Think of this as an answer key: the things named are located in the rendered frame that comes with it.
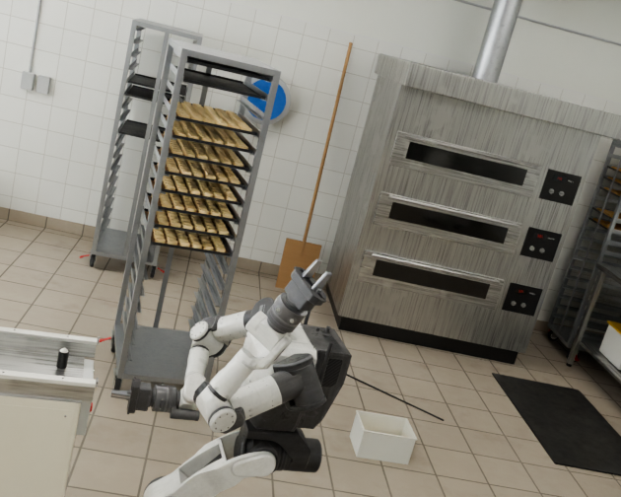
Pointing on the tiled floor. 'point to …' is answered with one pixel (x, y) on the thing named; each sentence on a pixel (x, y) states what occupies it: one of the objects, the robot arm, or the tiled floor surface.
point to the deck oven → (458, 209)
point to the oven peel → (295, 249)
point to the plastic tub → (382, 437)
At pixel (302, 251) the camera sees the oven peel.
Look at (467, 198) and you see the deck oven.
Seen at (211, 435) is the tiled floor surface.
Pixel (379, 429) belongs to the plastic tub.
